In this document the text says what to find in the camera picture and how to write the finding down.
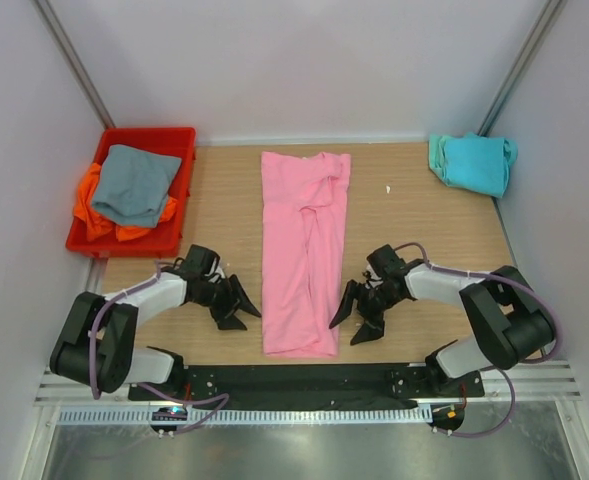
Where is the left corner metal post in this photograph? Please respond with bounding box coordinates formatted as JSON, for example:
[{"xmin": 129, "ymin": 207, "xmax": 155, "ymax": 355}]
[{"xmin": 32, "ymin": 0, "xmax": 115, "ymax": 129}]

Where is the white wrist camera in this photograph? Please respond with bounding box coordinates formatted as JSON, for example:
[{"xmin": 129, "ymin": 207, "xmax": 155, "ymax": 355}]
[
  {"xmin": 204, "ymin": 259, "xmax": 227, "ymax": 283},
  {"xmin": 363, "ymin": 264, "xmax": 380, "ymax": 282}
]

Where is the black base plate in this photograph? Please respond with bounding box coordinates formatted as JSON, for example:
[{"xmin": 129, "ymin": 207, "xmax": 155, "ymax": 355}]
[{"xmin": 155, "ymin": 363, "xmax": 485, "ymax": 400}]

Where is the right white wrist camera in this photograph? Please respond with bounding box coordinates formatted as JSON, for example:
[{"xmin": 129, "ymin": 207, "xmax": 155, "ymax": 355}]
[{"xmin": 363, "ymin": 264, "xmax": 380, "ymax": 282}]

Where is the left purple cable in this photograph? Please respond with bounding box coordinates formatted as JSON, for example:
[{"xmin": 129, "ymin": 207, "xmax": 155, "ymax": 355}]
[{"xmin": 89, "ymin": 258, "xmax": 231, "ymax": 434}]

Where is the right corner metal post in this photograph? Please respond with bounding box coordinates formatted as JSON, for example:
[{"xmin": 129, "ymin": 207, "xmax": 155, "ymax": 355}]
[{"xmin": 477, "ymin": 0, "xmax": 567, "ymax": 137}]

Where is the red plastic bin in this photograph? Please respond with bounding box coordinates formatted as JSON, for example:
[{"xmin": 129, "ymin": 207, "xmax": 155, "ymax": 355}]
[{"xmin": 66, "ymin": 127, "xmax": 196, "ymax": 258}]

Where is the purple cable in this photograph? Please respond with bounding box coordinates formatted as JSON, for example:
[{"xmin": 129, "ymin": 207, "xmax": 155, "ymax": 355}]
[
  {"xmin": 396, "ymin": 241, "xmax": 564, "ymax": 440},
  {"xmin": 89, "ymin": 258, "xmax": 231, "ymax": 434}
]

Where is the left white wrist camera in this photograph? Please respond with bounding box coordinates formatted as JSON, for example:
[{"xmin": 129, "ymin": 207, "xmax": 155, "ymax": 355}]
[{"xmin": 204, "ymin": 259, "xmax": 227, "ymax": 283}]

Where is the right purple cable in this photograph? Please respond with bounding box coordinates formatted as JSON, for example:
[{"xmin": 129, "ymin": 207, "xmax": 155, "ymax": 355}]
[{"xmin": 396, "ymin": 241, "xmax": 564, "ymax": 440}]

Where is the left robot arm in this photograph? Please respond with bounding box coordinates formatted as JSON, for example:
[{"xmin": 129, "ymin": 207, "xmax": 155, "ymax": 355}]
[{"xmin": 49, "ymin": 244, "xmax": 261, "ymax": 400}]

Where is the slotted cable duct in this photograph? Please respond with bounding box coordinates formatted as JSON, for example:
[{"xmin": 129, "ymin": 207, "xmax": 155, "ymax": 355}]
[{"xmin": 57, "ymin": 404, "xmax": 432, "ymax": 427}]

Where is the orange t shirt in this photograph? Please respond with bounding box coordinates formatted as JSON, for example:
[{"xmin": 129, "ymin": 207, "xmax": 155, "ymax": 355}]
[{"xmin": 73, "ymin": 163, "xmax": 152, "ymax": 242}]

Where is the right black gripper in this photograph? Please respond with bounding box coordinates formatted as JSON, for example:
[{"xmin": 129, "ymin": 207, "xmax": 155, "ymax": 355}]
[{"xmin": 330, "ymin": 279, "xmax": 403, "ymax": 345}]

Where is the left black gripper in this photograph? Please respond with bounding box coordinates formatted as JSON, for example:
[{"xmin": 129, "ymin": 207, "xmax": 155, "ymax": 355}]
[{"xmin": 193, "ymin": 274, "xmax": 260, "ymax": 330}]

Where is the corner metal post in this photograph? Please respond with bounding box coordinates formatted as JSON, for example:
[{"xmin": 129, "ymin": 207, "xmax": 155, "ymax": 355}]
[
  {"xmin": 477, "ymin": 0, "xmax": 567, "ymax": 137},
  {"xmin": 32, "ymin": 0, "xmax": 115, "ymax": 129}
]

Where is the teal folded t shirt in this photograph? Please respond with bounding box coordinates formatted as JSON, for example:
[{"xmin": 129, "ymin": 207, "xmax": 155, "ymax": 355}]
[{"xmin": 428, "ymin": 133, "xmax": 518, "ymax": 198}]

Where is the pink t shirt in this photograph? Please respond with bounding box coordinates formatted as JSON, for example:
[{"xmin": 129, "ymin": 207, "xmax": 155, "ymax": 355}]
[{"xmin": 261, "ymin": 152, "xmax": 351, "ymax": 358}]

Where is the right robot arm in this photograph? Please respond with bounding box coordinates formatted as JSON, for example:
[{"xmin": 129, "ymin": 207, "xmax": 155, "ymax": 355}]
[{"xmin": 329, "ymin": 244, "xmax": 560, "ymax": 396}]

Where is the grey t shirt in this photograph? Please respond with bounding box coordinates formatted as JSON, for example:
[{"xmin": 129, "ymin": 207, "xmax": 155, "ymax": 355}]
[{"xmin": 91, "ymin": 144, "xmax": 182, "ymax": 228}]

